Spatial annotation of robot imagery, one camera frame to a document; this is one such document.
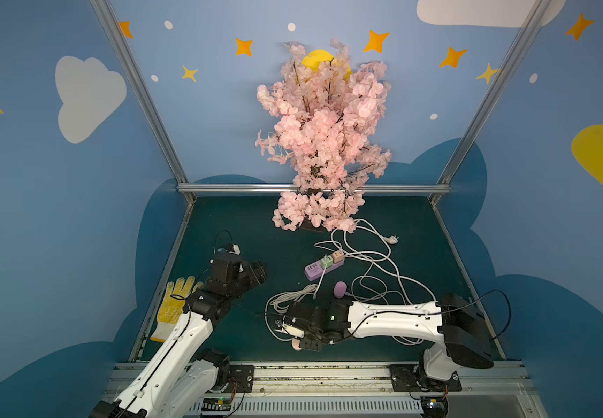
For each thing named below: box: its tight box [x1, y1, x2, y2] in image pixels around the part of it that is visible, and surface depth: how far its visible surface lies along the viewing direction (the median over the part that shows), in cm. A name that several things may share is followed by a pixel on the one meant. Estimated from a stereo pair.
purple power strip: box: [304, 251, 346, 282], surface depth 96 cm
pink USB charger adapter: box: [332, 249, 345, 264], surface depth 96 cm
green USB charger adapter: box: [320, 254, 334, 270], surface depth 95 cm
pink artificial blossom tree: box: [256, 40, 392, 234], surface depth 78 cm
